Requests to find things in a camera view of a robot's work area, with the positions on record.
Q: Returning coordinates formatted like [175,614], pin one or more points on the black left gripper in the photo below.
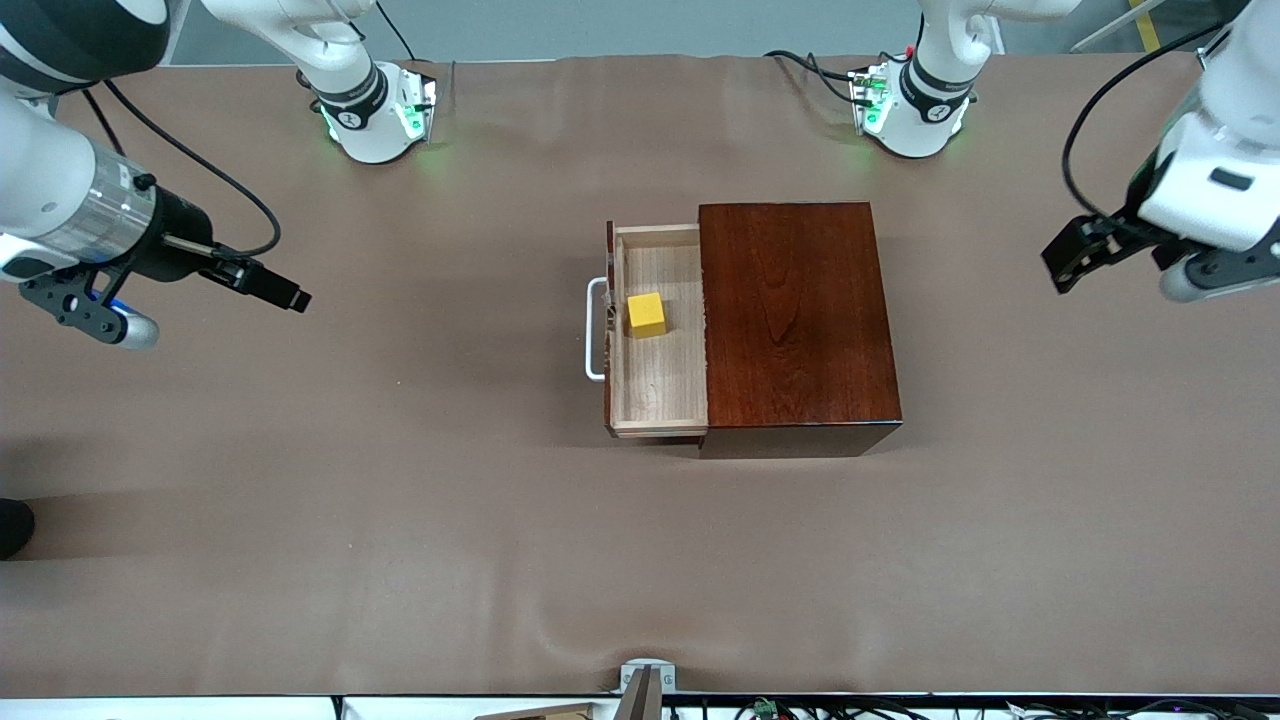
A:
[1112,236]

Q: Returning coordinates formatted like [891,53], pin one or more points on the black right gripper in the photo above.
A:
[178,241]

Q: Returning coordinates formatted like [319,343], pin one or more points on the yellow cube block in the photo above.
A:
[646,315]

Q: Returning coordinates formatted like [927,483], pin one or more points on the light wooden drawer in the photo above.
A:
[660,380]

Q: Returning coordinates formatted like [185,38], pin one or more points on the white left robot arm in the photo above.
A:
[925,125]

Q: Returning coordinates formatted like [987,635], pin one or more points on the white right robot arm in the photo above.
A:
[365,130]

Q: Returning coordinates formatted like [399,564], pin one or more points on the brown table cloth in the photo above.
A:
[300,450]

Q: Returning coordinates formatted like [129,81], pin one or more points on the dark brown wooden cabinet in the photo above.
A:
[800,320]

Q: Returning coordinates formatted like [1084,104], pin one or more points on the black rounded object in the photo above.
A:
[12,530]

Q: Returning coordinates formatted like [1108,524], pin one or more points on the light wooden board piece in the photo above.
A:
[540,713]

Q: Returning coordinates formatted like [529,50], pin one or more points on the grey metal camera bracket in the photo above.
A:
[645,685]

